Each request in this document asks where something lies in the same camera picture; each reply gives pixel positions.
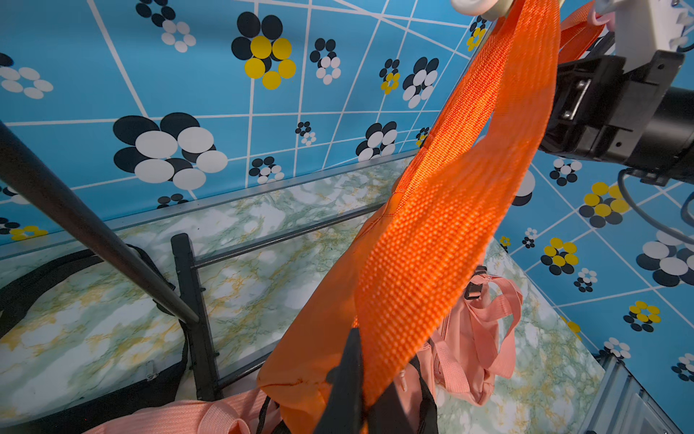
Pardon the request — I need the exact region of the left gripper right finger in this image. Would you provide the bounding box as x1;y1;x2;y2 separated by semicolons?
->
367;383;414;434

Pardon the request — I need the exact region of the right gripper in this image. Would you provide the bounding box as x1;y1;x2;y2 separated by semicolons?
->
540;51;686;166

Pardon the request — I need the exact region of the orange sling bag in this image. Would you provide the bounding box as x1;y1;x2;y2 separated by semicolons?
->
558;1;605;64
271;1;560;406

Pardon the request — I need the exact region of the pink hook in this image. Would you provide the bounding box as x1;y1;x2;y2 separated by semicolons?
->
587;8;616;32

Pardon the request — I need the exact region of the black clothes rack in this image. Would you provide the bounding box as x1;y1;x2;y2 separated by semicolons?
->
1;126;381;401

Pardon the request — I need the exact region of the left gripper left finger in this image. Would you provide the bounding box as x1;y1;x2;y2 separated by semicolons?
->
314;328;363;434

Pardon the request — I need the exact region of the pink sling bag long strap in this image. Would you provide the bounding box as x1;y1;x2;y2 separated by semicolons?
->
80;386;283;434

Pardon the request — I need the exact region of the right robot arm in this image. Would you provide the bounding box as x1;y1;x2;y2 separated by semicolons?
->
540;51;693;186

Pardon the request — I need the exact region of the black sling bag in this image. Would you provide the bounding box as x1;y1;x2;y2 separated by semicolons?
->
258;354;438;433
1;261;184;433

